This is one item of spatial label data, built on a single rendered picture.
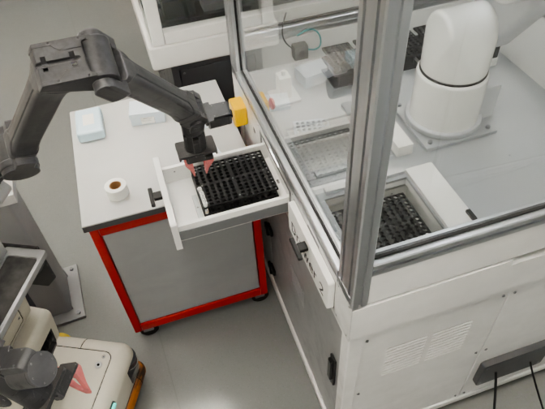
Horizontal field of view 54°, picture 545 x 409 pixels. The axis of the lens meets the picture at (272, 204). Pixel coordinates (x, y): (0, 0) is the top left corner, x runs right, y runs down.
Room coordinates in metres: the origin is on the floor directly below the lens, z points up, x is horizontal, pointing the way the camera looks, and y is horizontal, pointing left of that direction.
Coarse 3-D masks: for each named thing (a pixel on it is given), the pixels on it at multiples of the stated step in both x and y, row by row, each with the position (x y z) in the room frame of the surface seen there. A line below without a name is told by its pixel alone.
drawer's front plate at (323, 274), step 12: (288, 204) 0.99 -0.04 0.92; (300, 216) 0.93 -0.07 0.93; (300, 228) 0.90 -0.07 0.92; (300, 240) 0.90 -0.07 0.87; (312, 240) 0.85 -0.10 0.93; (312, 252) 0.81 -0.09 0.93; (312, 264) 0.81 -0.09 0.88; (324, 264) 0.77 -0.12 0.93; (312, 276) 0.81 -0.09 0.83; (324, 276) 0.74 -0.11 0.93; (324, 288) 0.73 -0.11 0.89; (324, 300) 0.73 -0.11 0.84
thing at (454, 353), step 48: (288, 240) 1.11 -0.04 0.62; (288, 288) 1.13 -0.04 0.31; (528, 288) 0.78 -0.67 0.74; (336, 336) 0.72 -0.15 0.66; (384, 336) 0.67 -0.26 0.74; (432, 336) 0.71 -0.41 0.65; (480, 336) 0.76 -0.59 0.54; (528, 336) 0.81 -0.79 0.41; (336, 384) 0.70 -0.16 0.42; (384, 384) 0.68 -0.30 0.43; (432, 384) 0.73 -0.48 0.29; (480, 384) 0.75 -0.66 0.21
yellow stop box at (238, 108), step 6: (234, 102) 1.48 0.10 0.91; (240, 102) 1.47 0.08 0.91; (234, 108) 1.44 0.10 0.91; (240, 108) 1.44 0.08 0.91; (246, 108) 1.45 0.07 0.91; (234, 114) 1.43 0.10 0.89; (240, 114) 1.44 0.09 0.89; (246, 114) 1.44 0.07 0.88; (234, 120) 1.44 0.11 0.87; (240, 120) 1.44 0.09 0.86; (246, 120) 1.44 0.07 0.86
